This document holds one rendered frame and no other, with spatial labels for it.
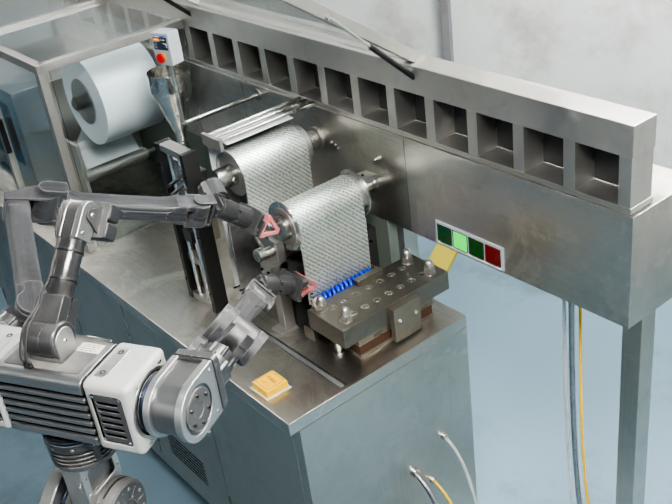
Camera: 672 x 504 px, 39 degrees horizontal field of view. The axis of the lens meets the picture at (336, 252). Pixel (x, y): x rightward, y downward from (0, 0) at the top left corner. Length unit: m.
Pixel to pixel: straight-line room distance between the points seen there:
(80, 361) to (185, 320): 1.23
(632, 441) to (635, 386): 0.19
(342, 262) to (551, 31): 2.14
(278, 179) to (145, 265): 0.72
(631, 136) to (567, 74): 2.53
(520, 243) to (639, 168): 0.43
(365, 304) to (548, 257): 0.56
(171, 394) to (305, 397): 0.93
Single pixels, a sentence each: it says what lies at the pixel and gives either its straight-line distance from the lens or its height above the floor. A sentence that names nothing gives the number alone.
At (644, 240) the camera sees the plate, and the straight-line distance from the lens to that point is 2.26.
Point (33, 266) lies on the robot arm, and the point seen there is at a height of 1.50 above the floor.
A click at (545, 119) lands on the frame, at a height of 1.61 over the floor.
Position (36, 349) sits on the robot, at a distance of 1.79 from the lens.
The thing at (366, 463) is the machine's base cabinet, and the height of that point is 0.61.
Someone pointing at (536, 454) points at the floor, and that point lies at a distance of 3.68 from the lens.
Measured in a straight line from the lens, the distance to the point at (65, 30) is 3.65.
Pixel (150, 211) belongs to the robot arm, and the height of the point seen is 1.45.
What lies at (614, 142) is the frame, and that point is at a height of 1.60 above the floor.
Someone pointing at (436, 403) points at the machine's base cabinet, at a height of 0.66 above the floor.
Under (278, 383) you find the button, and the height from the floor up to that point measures 0.92.
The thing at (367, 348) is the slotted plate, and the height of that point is 0.92.
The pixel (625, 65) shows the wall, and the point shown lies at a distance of 4.58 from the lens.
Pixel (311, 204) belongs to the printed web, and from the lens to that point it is 2.64.
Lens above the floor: 2.50
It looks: 30 degrees down
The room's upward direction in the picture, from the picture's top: 8 degrees counter-clockwise
